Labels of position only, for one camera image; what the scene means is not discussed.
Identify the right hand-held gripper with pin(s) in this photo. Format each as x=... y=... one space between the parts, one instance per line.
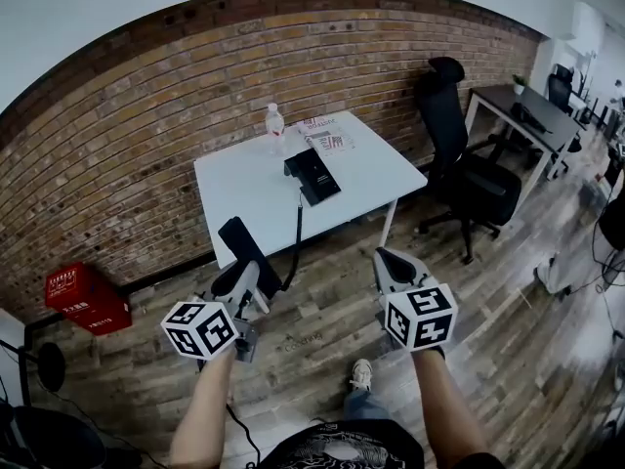
x=420 y=318

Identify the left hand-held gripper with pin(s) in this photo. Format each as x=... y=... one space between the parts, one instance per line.
x=200 y=330

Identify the black telephone base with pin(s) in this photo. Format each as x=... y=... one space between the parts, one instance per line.
x=315 y=176

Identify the person's right forearm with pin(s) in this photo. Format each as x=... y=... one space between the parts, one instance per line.
x=444 y=398

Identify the person's left forearm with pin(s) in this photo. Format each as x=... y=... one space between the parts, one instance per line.
x=205 y=408

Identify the person's white shoe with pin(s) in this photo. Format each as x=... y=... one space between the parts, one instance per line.
x=362 y=373

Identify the person's blue jeans leg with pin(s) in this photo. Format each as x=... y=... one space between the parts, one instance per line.
x=363 y=405

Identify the white square table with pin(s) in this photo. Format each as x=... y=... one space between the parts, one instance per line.
x=244 y=188

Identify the white device on floor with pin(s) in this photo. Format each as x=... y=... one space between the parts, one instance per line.
x=552 y=274

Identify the person's black printed shirt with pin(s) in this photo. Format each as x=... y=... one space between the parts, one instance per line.
x=342 y=445

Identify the clear plastic water bottle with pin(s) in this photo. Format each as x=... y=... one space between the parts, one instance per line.
x=275 y=127

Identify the red box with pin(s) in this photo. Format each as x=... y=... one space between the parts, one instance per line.
x=85 y=298

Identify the red and white book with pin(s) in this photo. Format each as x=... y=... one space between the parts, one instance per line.
x=327 y=135

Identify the black round object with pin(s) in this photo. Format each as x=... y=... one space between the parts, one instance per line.
x=614 y=223

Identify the black stand with round disc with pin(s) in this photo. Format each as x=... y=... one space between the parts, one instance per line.
x=49 y=364

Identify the dark desk with white legs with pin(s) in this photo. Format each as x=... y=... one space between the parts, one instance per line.
x=508 y=103

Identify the black round seat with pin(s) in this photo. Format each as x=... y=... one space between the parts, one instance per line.
x=49 y=438

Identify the small potted plant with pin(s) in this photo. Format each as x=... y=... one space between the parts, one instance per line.
x=519 y=84

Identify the black mesh office chair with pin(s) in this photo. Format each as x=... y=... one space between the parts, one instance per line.
x=561 y=88

